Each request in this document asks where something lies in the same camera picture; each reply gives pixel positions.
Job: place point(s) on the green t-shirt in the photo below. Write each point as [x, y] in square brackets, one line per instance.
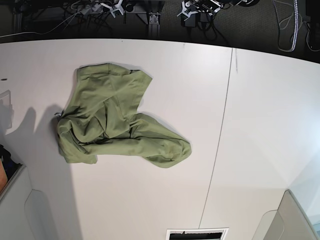
[102, 118]

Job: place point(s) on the black power adapter box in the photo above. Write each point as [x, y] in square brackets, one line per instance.
[191, 22]

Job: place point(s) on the grey bin left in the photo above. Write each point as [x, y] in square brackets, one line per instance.
[25, 213]

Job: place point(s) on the grey bin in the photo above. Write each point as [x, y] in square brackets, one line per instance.
[288, 222]
[25, 213]

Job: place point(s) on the grey bin right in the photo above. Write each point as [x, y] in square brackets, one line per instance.
[288, 222]

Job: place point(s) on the aluminium table leg bracket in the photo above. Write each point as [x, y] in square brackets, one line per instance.
[153, 26]

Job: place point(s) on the white vent frame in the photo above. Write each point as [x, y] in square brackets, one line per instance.
[197, 234]

